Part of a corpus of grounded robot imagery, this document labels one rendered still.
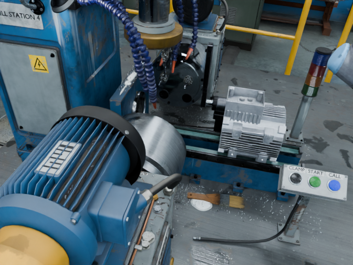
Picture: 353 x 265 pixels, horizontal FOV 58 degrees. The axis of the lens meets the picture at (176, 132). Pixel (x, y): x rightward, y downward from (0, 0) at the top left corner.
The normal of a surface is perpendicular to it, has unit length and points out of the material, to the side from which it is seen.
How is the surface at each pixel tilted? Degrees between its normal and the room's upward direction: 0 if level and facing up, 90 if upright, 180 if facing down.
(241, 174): 90
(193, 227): 0
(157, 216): 0
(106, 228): 90
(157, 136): 25
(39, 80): 90
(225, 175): 90
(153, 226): 0
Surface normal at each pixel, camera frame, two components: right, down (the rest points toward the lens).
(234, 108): -0.21, 0.59
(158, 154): 0.61, -0.55
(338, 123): 0.05, -0.79
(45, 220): -0.06, 0.33
